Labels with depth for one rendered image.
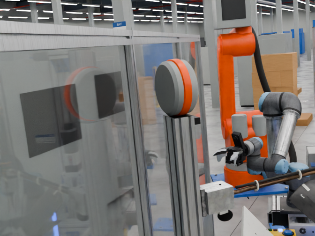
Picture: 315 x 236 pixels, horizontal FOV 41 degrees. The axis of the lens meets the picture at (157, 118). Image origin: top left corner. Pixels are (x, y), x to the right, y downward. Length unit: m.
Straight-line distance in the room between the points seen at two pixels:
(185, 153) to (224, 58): 4.48
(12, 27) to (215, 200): 0.83
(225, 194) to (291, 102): 1.18
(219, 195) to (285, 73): 8.50
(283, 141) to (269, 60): 7.53
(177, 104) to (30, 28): 0.55
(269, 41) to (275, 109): 9.91
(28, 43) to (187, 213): 0.75
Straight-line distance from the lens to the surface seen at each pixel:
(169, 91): 1.13
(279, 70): 9.68
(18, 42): 0.63
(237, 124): 5.45
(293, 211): 2.47
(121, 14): 8.25
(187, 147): 1.17
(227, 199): 1.28
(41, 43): 0.69
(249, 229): 1.54
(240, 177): 5.66
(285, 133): 2.28
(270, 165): 2.22
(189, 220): 1.23
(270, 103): 2.41
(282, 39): 12.22
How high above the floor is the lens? 2.00
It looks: 10 degrees down
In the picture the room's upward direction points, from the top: 5 degrees counter-clockwise
